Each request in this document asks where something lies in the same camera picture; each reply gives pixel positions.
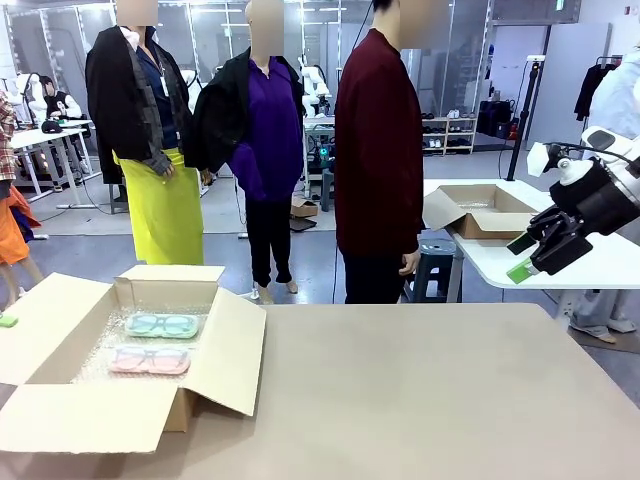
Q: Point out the figure in light grey shirt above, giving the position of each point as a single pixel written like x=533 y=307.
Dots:
x=620 y=100

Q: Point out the white work desk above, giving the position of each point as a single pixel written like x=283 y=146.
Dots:
x=40 y=137

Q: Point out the person in maroon shirt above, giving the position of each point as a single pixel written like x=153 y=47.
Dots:
x=375 y=150

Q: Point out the pink glasses case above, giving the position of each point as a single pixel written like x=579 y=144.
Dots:
x=150 y=360

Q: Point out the clothes rack with black garment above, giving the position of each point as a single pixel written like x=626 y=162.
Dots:
x=590 y=95

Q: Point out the grey plastic stool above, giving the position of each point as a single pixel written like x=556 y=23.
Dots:
x=435 y=260

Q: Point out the mannequin with yellow apron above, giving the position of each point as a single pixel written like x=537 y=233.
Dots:
x=160 y=215

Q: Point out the green glasses case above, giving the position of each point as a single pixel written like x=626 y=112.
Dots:
x=162 y=326

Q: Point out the seated person in dark jacket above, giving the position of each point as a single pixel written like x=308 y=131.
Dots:
x=60 y=102

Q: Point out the cardboard box on floor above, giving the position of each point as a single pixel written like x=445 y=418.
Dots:
x=305 y=207

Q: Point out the person's right hand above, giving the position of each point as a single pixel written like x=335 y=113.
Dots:
x=410 y=263

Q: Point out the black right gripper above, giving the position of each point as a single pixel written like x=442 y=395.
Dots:
x=595 y=200

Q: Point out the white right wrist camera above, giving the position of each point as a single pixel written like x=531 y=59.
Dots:
x=540 y=160

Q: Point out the black cap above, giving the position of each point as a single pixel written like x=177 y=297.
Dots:
x=51 y=127

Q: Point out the clear bubble wrap sheet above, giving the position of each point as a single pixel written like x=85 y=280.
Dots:
x=95 y=345

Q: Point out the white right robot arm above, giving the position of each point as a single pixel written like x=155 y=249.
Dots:
x=600 y=140

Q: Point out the black bags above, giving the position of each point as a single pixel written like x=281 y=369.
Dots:
x=495 y=117

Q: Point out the small open cardboard box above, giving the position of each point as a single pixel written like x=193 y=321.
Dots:
x=480 y=225

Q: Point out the black tripod stand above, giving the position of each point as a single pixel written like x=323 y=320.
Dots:
x=522 y=110

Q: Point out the mannequin with purple shirt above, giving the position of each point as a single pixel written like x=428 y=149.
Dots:
x=270 y=145

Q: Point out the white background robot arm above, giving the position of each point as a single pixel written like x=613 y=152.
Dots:
x=27 y=97
x=312 y=85

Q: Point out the white shoe shelf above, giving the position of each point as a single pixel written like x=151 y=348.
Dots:
x=450 y=132

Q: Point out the large cardboard box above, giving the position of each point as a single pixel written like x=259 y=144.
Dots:
x=90 y=420

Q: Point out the computer tower with coloured fan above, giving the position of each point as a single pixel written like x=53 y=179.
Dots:
x=322 y=150

